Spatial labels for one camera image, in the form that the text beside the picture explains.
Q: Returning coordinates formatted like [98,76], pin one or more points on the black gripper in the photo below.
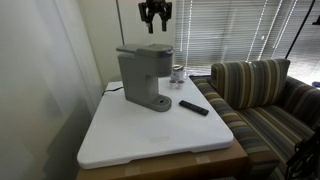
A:
[156,5]

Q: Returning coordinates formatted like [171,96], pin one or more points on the grey coffee maker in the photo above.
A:
[140,76]

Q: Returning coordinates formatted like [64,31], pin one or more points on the small brown coffee pod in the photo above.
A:
[172,84]

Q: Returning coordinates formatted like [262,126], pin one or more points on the coffee pod red lid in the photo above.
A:
[180,84]

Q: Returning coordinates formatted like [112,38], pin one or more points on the silver lamp pole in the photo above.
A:
[120,23]

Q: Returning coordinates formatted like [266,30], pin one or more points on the white steel tumbler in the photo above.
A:
[177,71]

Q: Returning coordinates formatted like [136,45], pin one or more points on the white window blinds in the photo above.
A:
[233,30]

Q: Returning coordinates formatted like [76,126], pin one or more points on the black remote control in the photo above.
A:
[194,107]

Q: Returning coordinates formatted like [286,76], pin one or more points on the striped sofa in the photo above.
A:
[260,100]

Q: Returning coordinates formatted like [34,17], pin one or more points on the black tripod leg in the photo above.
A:
[300,28]

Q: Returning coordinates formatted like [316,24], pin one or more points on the white table board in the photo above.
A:
[173,165]

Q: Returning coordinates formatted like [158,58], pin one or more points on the black metal stand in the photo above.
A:
[305,156]

